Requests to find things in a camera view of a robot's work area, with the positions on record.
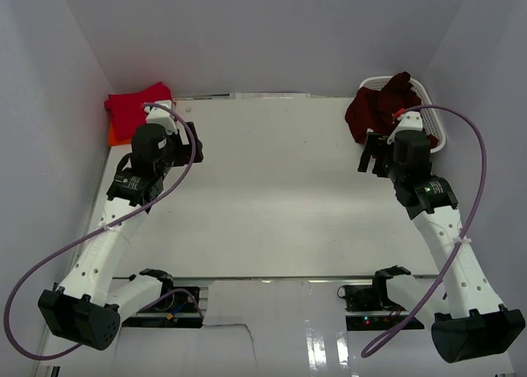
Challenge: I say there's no white perforated plastic basket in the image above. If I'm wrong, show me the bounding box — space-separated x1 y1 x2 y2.
359 76 446 153

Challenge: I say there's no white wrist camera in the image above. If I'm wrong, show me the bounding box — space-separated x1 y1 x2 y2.
143 100 180 135
391 109 423 136

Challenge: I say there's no folded orange t-shirt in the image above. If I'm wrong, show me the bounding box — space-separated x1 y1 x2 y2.
107 100 177 147

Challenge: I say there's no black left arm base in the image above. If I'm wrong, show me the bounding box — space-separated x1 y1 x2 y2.
123 292 203 328

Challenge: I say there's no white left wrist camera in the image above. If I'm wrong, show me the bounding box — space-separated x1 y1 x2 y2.
143 100 180 135

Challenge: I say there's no dark red t-shirt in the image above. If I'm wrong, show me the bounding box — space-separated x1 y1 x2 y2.
344 72 431 144

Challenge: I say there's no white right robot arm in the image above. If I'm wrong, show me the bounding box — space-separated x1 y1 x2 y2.
358 130 526 363

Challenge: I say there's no folded bright red t-shirt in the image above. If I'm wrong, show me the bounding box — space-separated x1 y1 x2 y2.
105 82 172 147

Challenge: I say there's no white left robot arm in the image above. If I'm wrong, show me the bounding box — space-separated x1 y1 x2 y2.
38 122 203 351

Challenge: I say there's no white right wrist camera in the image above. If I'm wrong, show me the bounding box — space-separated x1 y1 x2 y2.
391 109 423 136

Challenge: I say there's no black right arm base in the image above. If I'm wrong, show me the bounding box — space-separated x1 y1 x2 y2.
337 285 408 332

